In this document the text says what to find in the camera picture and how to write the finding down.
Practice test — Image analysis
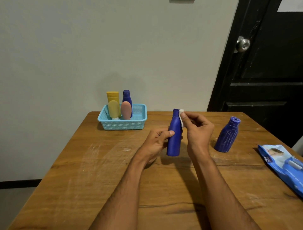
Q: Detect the pale yellow rounded bottle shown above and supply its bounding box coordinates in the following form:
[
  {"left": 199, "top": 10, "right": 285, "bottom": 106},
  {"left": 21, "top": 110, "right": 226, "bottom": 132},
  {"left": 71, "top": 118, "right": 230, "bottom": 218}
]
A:
[{"left": 108, "top": 100, "right": 120, "bottom": 120}]

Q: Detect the blue wet wipes pack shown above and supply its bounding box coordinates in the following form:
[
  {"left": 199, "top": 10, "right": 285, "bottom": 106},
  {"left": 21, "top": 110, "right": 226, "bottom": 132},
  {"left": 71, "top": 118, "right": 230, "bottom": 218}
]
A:
[{"left": 258, "top": 144, "right": 303, "bottom": 198}]

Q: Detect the peach pink bottle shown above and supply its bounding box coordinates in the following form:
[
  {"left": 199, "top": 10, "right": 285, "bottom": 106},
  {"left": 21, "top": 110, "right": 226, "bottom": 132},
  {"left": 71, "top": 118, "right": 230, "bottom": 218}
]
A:
[{"left": 121, "top": 101, "right": 132, "bottom": 120}]

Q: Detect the person's right forearm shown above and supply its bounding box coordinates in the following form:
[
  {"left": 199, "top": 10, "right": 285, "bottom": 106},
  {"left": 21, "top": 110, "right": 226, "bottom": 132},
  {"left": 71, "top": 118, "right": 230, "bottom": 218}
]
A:
[{"left": 192, "top": 156, "right": 261, "bottom": 230}]

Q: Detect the person's right hand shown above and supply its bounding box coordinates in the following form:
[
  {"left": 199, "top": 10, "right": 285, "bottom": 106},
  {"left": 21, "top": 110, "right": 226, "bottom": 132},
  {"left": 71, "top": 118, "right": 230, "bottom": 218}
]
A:
[{"left": 180, "top": 111, "right": 215, "bottom": 164}]

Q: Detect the wooden table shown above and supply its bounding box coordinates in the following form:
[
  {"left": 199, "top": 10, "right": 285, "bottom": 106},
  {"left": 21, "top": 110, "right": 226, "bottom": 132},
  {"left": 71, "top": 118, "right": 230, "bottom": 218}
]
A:
[{"left": 7, "top": 111, "right": 303, "bottom": 230}]

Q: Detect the person's left hand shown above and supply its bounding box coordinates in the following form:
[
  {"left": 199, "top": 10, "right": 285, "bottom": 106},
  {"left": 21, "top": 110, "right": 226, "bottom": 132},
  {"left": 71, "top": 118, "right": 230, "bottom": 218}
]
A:
[{"left": 136, "top": 128, "right": 175, "bottom": 165}]

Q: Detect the yellow capped bottle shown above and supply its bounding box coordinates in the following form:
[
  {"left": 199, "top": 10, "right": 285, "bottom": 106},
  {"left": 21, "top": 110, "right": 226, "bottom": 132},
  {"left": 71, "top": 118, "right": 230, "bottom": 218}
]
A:
[{"left": 106, "top": 91, "right": 122, "bottom": 118}]

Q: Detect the small blue patterned bottle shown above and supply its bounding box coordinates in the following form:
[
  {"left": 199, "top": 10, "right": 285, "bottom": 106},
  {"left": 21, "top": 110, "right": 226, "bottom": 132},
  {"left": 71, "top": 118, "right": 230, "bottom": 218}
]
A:
[{"left": 122, "top": 90, "right": 133, "bottom": 118}]

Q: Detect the blue plastic basket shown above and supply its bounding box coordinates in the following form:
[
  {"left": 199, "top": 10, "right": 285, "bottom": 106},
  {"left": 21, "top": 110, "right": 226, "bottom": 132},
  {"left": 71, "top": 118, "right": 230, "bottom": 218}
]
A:
[{"left": 97, "top": 104, "right": 148, "bottom": 130}]

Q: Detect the black baseboard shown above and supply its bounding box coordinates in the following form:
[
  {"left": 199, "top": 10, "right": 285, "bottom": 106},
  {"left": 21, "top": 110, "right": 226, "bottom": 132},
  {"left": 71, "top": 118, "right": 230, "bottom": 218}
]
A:
[{"left": 0, "top": 179, "right": 42, "bottom": 190}]

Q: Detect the person's left forearm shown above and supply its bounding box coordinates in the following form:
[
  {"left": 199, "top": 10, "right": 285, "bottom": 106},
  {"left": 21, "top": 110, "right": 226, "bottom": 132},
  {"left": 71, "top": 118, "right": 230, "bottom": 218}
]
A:
[{"left": 89, "top": 156, "right": 152, "bottom": 230}]

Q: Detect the white paper sheet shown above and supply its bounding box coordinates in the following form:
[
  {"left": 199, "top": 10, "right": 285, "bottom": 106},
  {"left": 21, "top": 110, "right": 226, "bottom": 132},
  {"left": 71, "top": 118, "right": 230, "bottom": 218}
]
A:
[{"left": 277, "top": 0, "right": 303, "bottom": 12}]

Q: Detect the silver door knob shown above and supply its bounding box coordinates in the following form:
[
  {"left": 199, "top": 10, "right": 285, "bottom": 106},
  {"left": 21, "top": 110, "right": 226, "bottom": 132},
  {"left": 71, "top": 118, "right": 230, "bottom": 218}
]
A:
[{"left": 234, "top": 36, "right": 251, "bottom": 53}]

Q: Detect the black panel door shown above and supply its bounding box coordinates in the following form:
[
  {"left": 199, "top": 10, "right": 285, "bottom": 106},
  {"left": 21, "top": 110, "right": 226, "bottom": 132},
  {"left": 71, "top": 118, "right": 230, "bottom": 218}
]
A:
[{"left": 207, "top": 0, "right": 303, "bottom": 147}]

